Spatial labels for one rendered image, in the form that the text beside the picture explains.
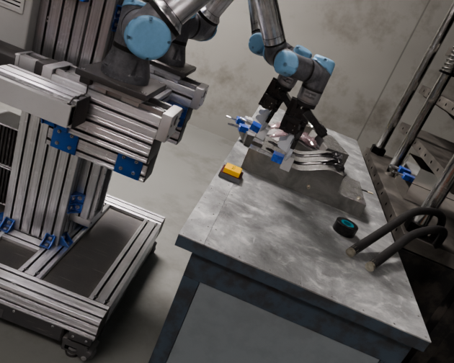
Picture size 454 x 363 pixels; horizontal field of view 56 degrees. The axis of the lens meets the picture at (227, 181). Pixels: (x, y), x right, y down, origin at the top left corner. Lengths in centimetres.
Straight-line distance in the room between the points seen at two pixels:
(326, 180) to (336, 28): 288
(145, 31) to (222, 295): 73
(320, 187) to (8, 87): 111
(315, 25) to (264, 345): 352
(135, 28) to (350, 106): 353
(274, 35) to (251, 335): 93
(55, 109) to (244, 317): 79
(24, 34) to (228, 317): 113
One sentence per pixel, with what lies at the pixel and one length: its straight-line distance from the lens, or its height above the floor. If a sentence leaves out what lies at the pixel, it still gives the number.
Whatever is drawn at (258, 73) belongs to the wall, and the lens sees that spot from 444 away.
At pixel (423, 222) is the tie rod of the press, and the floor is 85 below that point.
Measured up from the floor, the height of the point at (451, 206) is 84.
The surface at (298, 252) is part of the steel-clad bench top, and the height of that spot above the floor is 80.
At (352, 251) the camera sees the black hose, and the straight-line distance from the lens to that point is 140.
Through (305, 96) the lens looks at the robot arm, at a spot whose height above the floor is 117.
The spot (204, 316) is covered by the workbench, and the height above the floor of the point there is 57.
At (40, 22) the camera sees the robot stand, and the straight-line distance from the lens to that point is 167.
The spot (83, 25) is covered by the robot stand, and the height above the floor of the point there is 111.
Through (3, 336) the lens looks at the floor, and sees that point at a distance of 188.
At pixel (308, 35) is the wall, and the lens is 440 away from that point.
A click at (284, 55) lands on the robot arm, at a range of 139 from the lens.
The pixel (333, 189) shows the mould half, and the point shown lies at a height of 87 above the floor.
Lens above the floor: 139
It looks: 23 degrees down
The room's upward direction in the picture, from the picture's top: 22 degrees clockwise
